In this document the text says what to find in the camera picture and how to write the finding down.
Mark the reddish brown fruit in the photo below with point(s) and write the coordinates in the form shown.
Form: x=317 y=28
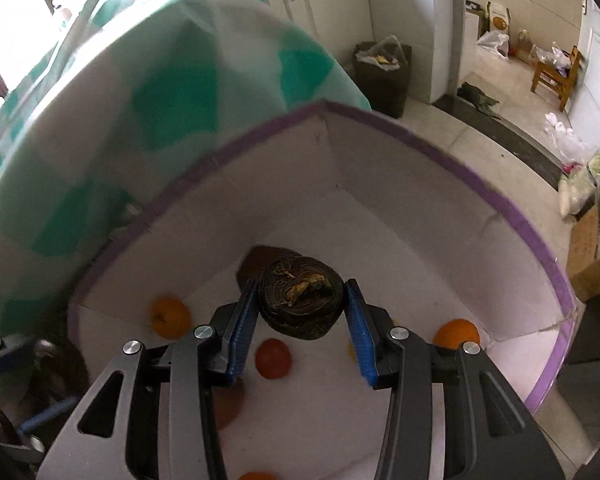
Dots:
x=230 y=407

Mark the white plastic bag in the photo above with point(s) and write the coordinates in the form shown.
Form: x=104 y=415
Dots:
x=495 y=42

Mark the dark trash bin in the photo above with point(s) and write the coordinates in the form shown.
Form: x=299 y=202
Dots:
x=382 y=85

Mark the dark wrinkled passion fruit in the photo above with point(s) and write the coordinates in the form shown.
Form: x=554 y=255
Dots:
x=300 y=320

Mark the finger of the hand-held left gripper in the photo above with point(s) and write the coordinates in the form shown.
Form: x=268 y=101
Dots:
x=47 y=416

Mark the green checkered tablecloth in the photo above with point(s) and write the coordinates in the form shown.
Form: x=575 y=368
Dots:
x=130 y=70

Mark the white box with purple rim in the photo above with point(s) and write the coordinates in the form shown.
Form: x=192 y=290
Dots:
x=380 y=240

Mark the brown cardboard box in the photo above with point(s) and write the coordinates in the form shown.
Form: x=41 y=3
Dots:
x=592 y=260

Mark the wrinkled red apple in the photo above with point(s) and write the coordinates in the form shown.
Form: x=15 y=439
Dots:
x=252 y=262

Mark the dark crumpled cloth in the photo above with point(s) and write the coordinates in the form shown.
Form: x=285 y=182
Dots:
x=477 y=97

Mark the red tomato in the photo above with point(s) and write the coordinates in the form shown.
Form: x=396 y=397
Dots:
x=274 y=359

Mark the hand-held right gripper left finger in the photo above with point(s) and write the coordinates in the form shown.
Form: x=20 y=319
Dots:
x=242 y=340

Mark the carton with orange picture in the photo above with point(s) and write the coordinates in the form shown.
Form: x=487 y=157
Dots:
x=497 y=17

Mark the clear bag of vegetables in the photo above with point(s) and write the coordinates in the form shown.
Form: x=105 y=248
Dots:
x=592 y=180

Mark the orange tangerine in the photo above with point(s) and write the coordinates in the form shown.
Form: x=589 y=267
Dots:
x=260 y=475
x=171 y=317
x=452 y=332

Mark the wooden chair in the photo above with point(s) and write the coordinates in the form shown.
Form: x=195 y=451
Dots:
x=555 y=77

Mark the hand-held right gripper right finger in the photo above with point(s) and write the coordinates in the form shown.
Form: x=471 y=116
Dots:
x=361 y=340

